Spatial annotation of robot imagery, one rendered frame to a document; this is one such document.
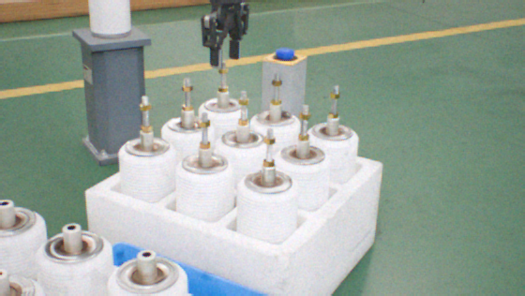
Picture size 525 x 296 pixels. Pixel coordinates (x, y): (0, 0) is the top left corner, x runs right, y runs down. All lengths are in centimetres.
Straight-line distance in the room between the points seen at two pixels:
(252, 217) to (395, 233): 48
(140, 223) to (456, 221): 70
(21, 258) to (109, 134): 76
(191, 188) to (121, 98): 62
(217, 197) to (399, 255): 44
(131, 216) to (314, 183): 31
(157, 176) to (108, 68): 53
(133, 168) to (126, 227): 10
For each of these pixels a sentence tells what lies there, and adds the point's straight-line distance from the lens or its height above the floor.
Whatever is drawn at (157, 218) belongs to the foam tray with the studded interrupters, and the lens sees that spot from 113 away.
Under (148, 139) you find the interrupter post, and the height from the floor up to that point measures 27.
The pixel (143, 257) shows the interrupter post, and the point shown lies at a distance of 85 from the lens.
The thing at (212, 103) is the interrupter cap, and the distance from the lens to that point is 138.
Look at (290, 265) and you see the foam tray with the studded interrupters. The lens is 104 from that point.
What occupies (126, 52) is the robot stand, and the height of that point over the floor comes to 27.
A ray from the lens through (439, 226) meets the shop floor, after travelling 152.
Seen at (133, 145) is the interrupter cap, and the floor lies 25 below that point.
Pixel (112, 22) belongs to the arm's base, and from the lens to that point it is 164.
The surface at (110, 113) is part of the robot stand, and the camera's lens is 168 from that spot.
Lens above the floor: 74
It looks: 25 degrees down
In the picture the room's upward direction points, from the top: 2 degrees clockwise
